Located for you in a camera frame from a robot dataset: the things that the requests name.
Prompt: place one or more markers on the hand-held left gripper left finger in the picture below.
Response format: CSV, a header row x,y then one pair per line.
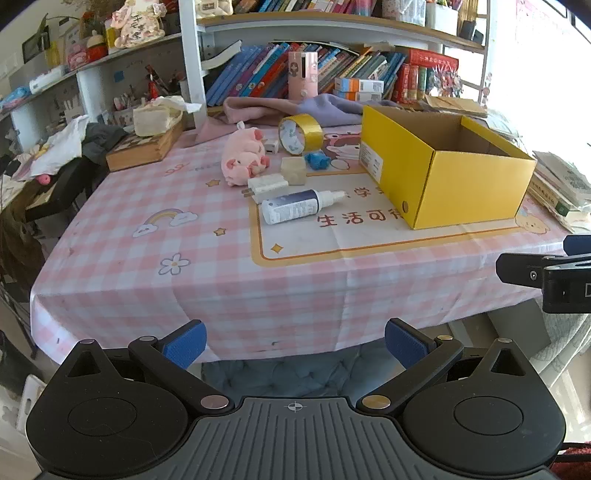
x,y
187,344

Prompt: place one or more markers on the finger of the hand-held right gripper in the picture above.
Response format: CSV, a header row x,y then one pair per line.
x,y
517,270
579,244

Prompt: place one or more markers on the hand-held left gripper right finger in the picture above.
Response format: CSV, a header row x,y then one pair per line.
x,y
406,344

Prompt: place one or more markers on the yellow cardboard box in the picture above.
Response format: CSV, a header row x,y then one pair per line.
x,y
461,189

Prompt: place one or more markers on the white spray bottle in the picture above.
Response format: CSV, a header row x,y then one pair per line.
x,y
291,206

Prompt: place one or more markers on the white charger plug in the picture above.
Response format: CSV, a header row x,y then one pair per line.
x,y
268,185

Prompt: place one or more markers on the pink pig plush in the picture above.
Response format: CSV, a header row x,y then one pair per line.
x,y
240,157

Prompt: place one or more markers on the pale translucent cube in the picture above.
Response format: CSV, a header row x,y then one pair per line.
x,y
293,170

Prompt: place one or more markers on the small blue toy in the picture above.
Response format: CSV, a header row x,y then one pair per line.
x,y
317,159

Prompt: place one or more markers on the small white adapter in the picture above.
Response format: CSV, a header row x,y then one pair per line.
x,y
272,147

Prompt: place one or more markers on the yellow tape roll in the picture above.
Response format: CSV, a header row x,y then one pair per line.
x,y
310,125

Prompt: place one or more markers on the stack of books and papers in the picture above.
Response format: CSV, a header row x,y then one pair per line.
x,y
561,184

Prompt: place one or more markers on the pink checked tablecloth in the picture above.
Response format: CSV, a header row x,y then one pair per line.
x,y
184,277

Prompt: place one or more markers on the blue chair cushion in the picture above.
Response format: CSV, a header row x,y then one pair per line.
x,y
300,374

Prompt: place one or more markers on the brown envelope stack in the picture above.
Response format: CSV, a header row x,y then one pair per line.
x,y
455,105

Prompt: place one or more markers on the cartoon figure sticker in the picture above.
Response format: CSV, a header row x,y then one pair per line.
x,y
484,90

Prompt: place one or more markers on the wooden tissue box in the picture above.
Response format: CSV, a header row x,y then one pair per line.
x,y
138,152

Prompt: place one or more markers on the colourful shiny ornament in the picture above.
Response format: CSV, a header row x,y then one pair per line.
x,y
444,83

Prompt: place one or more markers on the red upright book set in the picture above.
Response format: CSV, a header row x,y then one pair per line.
x,y
408,83

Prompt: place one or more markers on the dark garment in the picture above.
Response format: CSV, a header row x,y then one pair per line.
x,y
104,138

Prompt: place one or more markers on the cream tissue pack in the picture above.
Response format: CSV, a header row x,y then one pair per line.
x,y
150,121

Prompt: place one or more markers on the red thick dictionary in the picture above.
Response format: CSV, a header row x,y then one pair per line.
x,y
431,58

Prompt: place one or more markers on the orange blue small box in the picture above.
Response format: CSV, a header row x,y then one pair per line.
x,y
358,85
358,97

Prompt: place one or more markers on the white garment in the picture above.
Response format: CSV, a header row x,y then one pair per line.
x,y
60,143

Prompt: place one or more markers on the small black holder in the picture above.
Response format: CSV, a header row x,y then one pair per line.
x,y
471,32

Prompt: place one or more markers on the pink cloth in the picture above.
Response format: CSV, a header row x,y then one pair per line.
x,y
249,110

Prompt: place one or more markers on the white pen holder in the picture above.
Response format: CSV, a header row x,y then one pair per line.
x,y
441,18

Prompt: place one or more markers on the white side shelf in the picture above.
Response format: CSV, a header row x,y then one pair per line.
x,y
88,94

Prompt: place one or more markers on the row of colourful books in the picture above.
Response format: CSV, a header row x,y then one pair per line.
x,y
300,5
258,74

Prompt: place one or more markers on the clear pen holder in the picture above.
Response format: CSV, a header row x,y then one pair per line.
x,y
402,11

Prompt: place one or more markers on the pink phone box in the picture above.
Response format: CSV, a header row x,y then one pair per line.
x,y
302,76

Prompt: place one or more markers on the pink doll figure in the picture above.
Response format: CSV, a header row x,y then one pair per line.
x,y
137,25

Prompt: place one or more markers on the white quilted bag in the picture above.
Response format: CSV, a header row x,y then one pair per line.
x,y
213,8

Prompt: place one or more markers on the white bookshelf frame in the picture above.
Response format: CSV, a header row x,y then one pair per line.
x,y
191,69

